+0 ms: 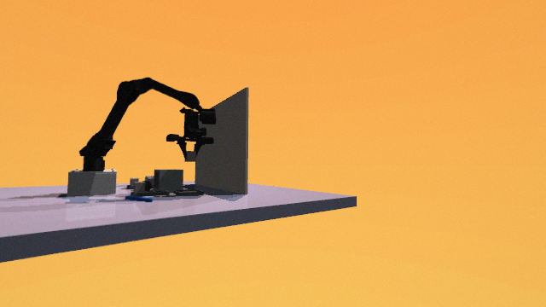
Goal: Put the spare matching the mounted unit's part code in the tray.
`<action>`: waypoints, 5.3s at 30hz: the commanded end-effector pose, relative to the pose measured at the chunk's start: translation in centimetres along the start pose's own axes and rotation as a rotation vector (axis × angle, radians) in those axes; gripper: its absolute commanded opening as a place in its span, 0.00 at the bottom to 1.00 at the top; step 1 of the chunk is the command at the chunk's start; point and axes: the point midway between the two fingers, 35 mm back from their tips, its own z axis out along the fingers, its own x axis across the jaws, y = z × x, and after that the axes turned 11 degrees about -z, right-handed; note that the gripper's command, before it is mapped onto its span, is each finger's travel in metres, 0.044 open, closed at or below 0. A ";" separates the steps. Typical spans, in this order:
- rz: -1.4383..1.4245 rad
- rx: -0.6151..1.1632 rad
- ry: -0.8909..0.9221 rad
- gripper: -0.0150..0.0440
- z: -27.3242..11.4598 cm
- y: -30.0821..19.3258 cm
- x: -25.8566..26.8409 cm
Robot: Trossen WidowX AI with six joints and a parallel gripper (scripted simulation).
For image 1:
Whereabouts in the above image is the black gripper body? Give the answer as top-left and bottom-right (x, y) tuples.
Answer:
(166, 122), (214, 144)

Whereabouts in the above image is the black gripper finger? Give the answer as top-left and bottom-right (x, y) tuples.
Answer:
(177, 142), (187, 159)
(194, 143), (205, 156)

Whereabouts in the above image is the dark grey flat panel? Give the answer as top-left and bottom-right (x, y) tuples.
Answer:
(195, 87), (249, 194)

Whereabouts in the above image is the blue rod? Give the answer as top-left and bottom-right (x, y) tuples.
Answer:
(125, 195), (154, 202)

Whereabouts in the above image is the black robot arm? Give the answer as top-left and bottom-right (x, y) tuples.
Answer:
(78, 78), (216, 171)

